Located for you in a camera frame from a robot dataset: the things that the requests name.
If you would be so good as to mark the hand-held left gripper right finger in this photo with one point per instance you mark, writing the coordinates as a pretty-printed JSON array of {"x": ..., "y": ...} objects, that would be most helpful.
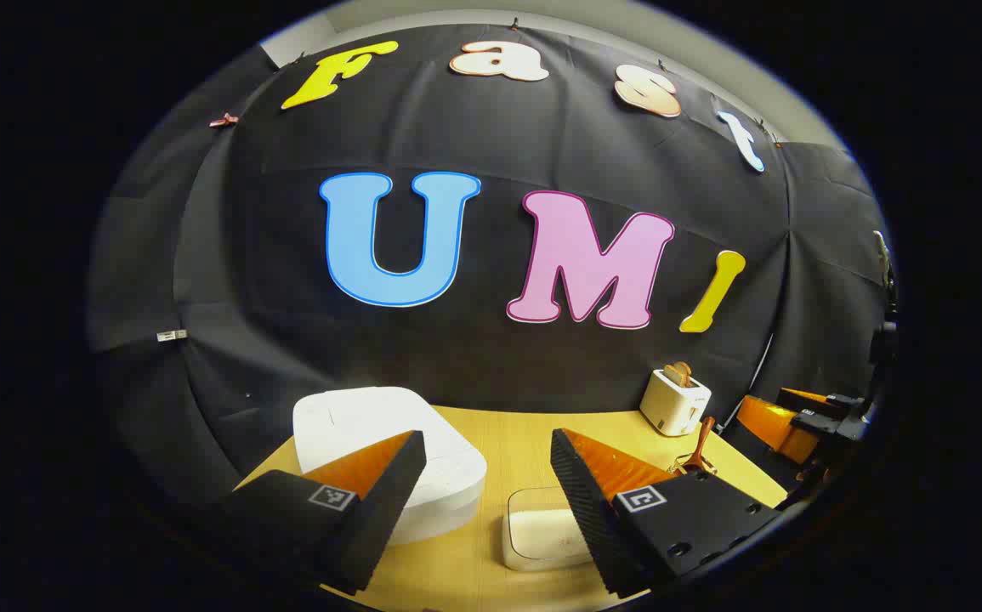
[{"x": 584, "y": 510}]

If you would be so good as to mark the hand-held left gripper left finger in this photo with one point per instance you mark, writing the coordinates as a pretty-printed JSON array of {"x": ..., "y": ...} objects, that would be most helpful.
[{"x": 388, "y": 510}]

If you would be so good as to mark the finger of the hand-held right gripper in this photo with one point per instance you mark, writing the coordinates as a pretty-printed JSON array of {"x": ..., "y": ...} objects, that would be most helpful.
[
  {"x": 805, "y": 398},
  {"x": 775, "y": 429}
]

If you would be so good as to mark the brown wooden spoon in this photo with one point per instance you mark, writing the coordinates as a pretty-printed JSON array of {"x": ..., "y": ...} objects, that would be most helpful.
[{"x": 705, "y": 435}]

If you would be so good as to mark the white rice cooker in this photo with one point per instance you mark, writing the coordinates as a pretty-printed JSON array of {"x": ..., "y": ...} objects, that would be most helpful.
[{"x": 354, "y": 425}]

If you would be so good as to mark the clear plastic container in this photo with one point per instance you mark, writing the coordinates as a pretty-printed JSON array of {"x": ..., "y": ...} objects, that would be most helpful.
[{"x": 533, "y": 497}]

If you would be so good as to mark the white toaster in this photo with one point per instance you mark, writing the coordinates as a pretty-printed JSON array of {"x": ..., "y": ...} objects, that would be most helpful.
[{"x": 673, "y": 408}]

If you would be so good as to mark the brown toast slice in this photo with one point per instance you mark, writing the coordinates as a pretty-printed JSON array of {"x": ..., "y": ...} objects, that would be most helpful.
[
  {"x": 671, "y": 376},
  {"x": 683, "y": 371}
]

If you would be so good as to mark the black backdrop cloth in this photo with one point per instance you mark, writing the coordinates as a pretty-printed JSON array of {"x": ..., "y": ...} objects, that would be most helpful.
[{"x": 286, "y": 255}]

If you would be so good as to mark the white backdrop label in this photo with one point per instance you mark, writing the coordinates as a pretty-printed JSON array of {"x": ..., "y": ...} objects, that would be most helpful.
[{"x": 172, "y": 335}]

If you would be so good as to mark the pink backdrop clip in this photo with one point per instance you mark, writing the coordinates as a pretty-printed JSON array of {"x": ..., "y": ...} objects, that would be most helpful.
[{"x": 223, "y": 120}]

